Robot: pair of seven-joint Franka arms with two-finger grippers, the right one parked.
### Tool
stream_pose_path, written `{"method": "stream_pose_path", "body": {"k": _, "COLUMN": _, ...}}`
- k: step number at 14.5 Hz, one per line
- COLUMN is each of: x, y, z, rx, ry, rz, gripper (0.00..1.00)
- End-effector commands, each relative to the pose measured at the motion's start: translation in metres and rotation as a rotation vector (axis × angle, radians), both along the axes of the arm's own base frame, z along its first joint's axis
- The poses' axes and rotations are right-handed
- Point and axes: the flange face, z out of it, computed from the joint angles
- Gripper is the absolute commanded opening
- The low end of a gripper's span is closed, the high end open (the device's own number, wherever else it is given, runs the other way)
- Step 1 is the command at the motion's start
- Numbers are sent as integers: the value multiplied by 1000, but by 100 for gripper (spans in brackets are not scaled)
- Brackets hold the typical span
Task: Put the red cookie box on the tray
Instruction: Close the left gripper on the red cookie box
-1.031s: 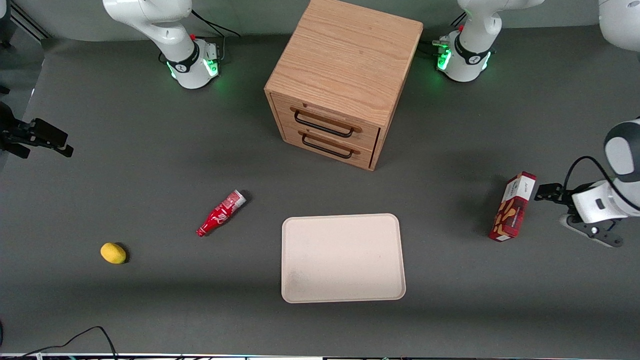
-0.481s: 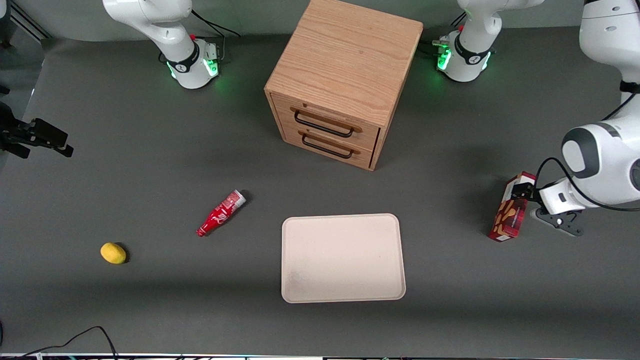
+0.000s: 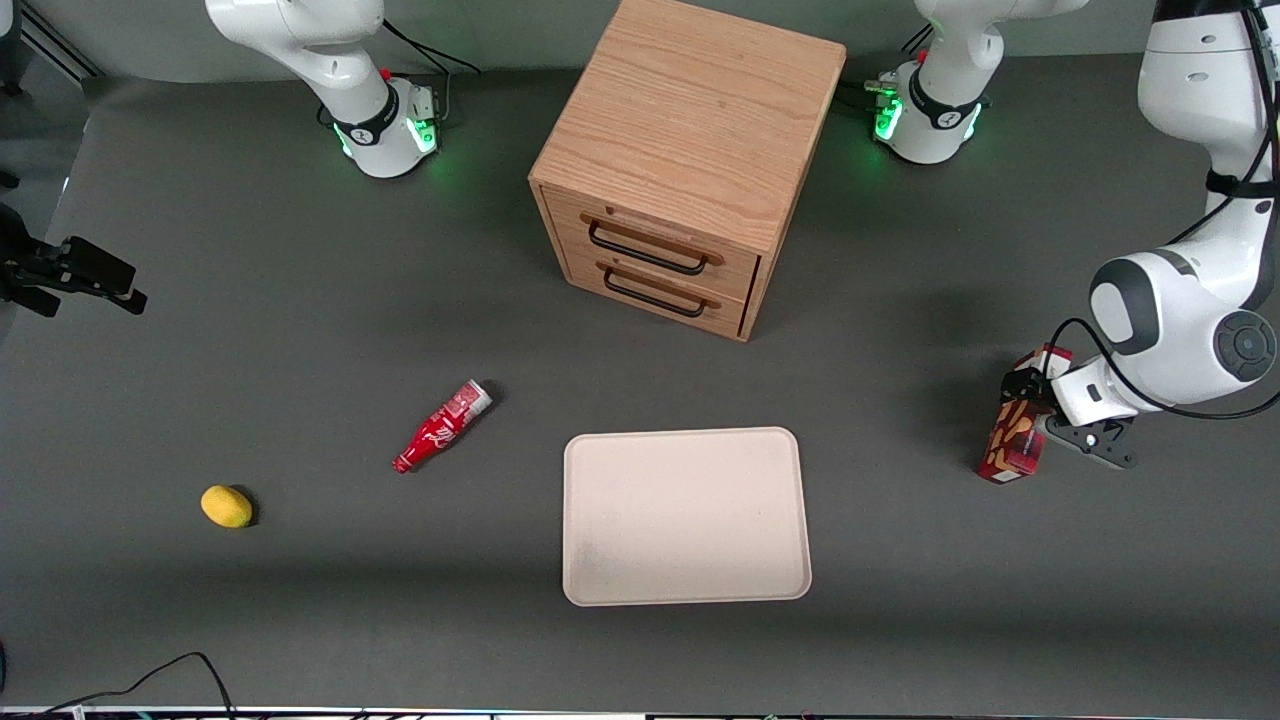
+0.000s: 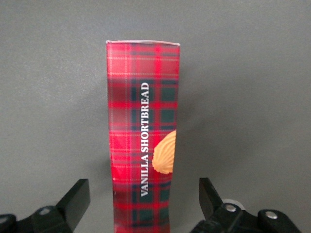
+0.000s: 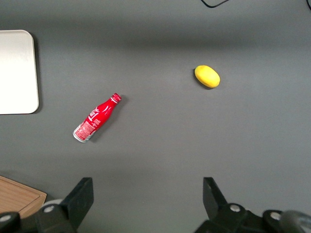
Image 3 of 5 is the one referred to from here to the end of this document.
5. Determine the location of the red cookie box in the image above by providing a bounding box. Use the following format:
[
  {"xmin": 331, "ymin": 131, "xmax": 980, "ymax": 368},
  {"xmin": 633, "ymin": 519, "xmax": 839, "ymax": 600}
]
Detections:
[{"xmin": 977, "ymin": 343, "xmax": 1074, "ymax": 486}]

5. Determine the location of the beige plastic tray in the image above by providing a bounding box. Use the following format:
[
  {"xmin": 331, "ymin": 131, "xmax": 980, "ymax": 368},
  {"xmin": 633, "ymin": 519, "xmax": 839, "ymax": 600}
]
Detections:
[{"xmin": 562, "ymin": 427, "xmax": 813, "ymax": 608}]

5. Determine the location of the wooden drawer cabinet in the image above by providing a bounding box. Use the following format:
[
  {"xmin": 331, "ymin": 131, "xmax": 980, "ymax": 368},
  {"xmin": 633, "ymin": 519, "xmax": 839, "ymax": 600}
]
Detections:
[{"xmin": 528, "ymin": 0, "xmax": 848, "ymax": 343}]

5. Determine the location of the wooden drawer front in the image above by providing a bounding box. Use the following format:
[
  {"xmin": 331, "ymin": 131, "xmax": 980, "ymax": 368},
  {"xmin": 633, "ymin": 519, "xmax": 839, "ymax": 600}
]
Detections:
[
  {"xmin": 560, "ymin": 245, "xmax": 753, "ymax": 337},
  {"xmin": 543, "ymin": 187, "xmax": 764, "ymax": 299}
]

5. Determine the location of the red soda bottle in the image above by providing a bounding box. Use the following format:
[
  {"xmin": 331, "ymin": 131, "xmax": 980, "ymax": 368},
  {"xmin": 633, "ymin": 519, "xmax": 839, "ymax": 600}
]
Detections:
[{"xmin": 392, "ymin": 380, "xmax": 494, "ymax": 475}]

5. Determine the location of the dark grey table mat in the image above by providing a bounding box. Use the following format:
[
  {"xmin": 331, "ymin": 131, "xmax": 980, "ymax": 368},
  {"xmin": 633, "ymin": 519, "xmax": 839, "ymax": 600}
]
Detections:
[{"xmin": 0, "ymin": 45, "xmax": 1280, "ymax": 713}]

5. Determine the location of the yellow lemon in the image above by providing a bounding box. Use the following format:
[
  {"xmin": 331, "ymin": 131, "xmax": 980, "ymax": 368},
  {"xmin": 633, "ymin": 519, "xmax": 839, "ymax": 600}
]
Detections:
[{"xmin": 201, "ymin": 485, "xmax": 253, "ymax": 529}]

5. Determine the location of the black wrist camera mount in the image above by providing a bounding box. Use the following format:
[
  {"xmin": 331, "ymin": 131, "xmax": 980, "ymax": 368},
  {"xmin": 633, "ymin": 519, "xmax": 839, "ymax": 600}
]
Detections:
[
  {"xmin": 1045, "ymin": 415, "xmax": 1139, "ymax": 471},
  {"xmin": 0, "ymin": 203, "xmax": 148, "ymax": 319}
]

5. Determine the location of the black drawer handle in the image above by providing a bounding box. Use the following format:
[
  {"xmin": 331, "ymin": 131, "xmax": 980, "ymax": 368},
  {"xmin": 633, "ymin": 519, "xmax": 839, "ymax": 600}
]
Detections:
[
  {"xmin": 587, "ymin": 220, "xmax": 711, "ymax": 277},
  {"xmin": 602, "ymin": 266, "xmax": 709, "ymax": 319}
]

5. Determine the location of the black arm base cable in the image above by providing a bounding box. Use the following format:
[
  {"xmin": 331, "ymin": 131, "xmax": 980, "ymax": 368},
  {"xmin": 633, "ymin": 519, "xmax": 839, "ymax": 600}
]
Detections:
[{"xmin": 380, "ymin": 18, "xmax": 482, "ymax": 76}]

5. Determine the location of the black floor cable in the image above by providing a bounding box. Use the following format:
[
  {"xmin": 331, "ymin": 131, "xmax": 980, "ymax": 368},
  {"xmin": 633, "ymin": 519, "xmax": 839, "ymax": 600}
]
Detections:
[{"xmin": 0, "ymin": 652, "xmax": 237, "ymax": 720}]

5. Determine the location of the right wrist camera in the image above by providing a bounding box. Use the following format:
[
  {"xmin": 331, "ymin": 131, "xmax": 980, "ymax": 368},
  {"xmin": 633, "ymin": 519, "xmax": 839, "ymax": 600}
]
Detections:
[{"xmin": 60, "ymin": 237, "xmax": 138, "ymax": 297}]

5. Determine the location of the metal frame rail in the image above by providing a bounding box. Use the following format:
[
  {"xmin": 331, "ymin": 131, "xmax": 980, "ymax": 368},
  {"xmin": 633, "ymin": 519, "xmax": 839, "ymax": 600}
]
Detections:
[{"xmin": 18, "ymin": 0, "xmax": 103, "ymax": 81}]

